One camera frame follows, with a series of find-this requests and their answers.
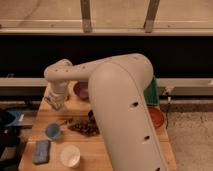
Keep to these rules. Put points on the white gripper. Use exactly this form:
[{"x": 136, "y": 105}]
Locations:
[{"x": 58, "y": 90}]

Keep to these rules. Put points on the blue plastic cup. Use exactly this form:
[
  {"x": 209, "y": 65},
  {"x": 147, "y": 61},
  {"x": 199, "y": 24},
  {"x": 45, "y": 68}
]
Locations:
[{"x": 53, "y": 131}]

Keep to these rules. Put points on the small wooden block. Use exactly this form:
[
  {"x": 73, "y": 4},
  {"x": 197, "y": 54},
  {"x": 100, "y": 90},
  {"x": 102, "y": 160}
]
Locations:
[{"x": 69, "y": 121}]

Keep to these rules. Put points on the dark objects at left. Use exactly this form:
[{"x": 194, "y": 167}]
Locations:
[{"x": 9, "y": 137}]

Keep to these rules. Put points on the light blue grey towel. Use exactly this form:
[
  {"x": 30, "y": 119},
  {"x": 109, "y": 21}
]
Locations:
[{"x": 57, "y": 104}]

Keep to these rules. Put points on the bunch of dark grapes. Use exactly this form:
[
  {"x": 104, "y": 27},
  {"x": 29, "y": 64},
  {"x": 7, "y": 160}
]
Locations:
[{"x": 85, "y": 128}]

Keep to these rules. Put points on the orange red bowl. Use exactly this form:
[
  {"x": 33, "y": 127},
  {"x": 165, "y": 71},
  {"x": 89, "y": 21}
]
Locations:
[{"x": 156, "y": 116}]

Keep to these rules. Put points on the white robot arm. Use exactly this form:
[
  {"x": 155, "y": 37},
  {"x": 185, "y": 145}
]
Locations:
[{"x": 116, "y": 93}]

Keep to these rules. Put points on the green plastic tray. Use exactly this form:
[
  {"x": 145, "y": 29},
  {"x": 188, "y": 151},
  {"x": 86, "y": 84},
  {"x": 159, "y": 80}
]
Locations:
[{"x": 151, "y": 94}]

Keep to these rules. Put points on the blue sponge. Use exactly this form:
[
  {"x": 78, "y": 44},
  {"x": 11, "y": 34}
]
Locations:
[{"x": 41, "y": 153}]

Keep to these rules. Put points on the purple bowl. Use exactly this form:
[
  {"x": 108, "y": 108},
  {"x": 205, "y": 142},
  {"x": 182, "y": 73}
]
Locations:
[{"x": 81, "y": 90}]

